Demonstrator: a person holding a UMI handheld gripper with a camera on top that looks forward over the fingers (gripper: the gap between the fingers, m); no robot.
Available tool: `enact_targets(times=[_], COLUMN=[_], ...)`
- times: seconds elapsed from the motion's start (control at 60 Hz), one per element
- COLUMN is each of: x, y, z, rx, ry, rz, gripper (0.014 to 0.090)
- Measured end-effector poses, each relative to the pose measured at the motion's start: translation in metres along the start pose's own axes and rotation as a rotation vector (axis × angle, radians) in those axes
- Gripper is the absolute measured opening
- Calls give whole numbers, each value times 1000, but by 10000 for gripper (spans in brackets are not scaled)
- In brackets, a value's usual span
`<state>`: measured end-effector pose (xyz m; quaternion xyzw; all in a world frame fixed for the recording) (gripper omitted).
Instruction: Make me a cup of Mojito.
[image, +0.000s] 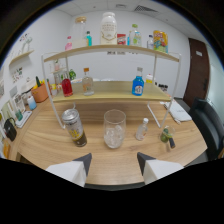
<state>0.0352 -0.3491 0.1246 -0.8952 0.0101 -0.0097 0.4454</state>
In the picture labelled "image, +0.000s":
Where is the measuring cup with limes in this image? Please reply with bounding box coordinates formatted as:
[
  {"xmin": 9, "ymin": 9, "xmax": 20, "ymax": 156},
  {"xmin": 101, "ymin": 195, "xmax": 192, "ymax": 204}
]
[{"xmin": 159, "ymin": 124, "xmax": 177, "ymax": 151}]

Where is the clear bottle with white cap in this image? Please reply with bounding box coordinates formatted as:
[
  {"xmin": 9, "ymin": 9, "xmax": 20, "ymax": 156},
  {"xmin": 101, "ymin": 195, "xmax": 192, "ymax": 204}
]
[{"xmin": 134, "ymin": 117, "xmax": 150, "ymax": 142}]

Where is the clear glass tumbler with ice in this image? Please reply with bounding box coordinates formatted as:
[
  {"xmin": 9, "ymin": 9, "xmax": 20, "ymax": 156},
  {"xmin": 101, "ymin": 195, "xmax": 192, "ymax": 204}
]
[{"xmin": 103, "ymin": 109, "xmax": 127, "ymax": 149}]

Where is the white notebook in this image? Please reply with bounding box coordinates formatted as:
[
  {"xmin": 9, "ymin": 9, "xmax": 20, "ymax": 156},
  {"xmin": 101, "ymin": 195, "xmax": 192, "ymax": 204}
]
[{"xmin": 164, "ymin": 99, "xmax": 193, "ymax": 123}]

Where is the black chair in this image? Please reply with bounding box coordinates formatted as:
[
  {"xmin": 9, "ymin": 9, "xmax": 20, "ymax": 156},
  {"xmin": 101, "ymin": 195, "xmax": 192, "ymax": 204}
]
[{"xmin": 188, "ymin": 97, "xmax": 224, "ymax": 161}]

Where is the white tray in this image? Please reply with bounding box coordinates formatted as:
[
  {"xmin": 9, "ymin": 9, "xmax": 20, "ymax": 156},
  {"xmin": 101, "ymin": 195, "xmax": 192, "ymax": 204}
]
[{"xmin": 14, "ymin": 110, "xmax": 33, "ymax": 129}]

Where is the black handbag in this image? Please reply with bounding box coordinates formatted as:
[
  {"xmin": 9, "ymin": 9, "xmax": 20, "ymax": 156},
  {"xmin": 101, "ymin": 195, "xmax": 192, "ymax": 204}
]
[{"xmin": 3, "ymin": 117, "xmax": 18, "ymax": 142}]

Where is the small white bottle blue base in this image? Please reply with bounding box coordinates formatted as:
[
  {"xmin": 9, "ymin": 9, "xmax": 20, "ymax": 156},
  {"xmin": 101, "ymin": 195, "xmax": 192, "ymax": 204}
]
[{"xmin": 26, "ymin": 95, "xmax": 38, "ymax": 111}]

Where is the red liquid bottle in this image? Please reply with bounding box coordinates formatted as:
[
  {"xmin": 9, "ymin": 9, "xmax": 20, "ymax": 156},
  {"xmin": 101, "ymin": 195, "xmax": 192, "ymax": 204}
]
[{"xmin": 61, "ymin": 73, "xmax": 74, "ymax": 98}]

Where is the orange pot with utensils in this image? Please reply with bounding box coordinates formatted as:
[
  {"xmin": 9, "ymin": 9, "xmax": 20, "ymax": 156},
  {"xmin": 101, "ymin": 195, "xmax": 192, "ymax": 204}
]
[{"xmin": 32, "ymin": 76, "xmax": 50, "ymax": 103}]

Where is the blue liquid bottle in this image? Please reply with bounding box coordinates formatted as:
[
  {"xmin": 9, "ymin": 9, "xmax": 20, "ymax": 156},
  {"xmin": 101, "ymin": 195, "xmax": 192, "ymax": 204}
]
[{"xmin": 131, "ymin": 66, "xmax": 145, "ymax": 97}]

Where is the two-tier wooden shelf rack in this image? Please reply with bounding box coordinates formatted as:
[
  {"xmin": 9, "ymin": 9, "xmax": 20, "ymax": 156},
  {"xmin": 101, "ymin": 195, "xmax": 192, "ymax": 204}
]
[{"xmin": 41, "ymin": 44, "xmax": 183, "ymax": 129}]

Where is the white bottle with yellow label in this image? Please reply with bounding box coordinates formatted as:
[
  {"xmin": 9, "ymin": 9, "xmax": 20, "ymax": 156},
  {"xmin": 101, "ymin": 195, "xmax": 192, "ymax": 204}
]
[{"xmin": 145, "ymin": 73, "xmax": 157, "ymax": 84}]

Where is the green potted plant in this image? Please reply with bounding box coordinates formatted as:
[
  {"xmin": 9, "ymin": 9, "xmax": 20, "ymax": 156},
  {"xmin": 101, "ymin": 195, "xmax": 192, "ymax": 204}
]
[{"xmin": 68, "ymin": 68, "xmax": 77, "ymax": 81}]

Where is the brown door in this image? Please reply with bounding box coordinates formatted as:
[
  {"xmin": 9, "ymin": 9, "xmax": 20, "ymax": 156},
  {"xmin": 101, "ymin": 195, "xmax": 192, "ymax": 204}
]
[{"xmin": 182, "ymin": 37, "xmax": 212, "ymax": 108}]

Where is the small pink bottle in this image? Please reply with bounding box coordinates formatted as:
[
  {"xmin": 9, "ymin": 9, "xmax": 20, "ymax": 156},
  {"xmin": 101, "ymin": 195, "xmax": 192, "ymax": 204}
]
[{"xmin": 64, "ymin": 35, "xmax": 73, "ymax": 52}]

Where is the small clear bottle blue cap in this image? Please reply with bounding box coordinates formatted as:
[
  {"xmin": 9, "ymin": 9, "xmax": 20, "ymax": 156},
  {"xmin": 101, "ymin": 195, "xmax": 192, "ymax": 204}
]
[{"xmin": 146, "ymin": 34, "xmax": 155, "ymax": 50}]

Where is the small teal bottle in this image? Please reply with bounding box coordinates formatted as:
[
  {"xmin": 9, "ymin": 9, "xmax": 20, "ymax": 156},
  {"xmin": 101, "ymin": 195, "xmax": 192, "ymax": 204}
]
[{"xmin": 85, "ymin": 30, "xmax": 93, "ymax": 47}]

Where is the clear bottle with green cap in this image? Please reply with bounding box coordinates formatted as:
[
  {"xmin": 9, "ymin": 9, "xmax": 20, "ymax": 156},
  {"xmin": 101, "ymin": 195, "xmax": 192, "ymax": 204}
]
[{"xmin": 129, "ymin": 23, "xmax": 143, "ymax": 47}]

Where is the glass jar with cork lid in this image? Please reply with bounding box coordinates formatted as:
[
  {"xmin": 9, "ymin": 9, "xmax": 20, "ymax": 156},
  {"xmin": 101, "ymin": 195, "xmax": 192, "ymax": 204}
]
[{"xmin": 72, "ymin": 16, "xmax": 88, "ymax": 49}]

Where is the large white bottle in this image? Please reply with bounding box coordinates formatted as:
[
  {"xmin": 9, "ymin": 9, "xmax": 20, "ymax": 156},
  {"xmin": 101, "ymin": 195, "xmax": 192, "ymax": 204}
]
[{"xmin": 100, "ymin": 11, "xmax": 118, "ymax": 46}]

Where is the ceiling air vent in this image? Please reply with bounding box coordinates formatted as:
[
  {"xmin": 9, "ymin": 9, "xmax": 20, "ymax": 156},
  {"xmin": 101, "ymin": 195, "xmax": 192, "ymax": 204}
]
[{"xmin": 134, "ymin": 4, "xmax": 158, "ymax": 14}]

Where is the wooden wall shelf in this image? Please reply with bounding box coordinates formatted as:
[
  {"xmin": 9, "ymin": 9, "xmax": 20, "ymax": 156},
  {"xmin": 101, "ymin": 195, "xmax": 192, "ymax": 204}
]
[{"xmin": 8, "ymin": 49, "xmax": 35, "ymax": 67}]

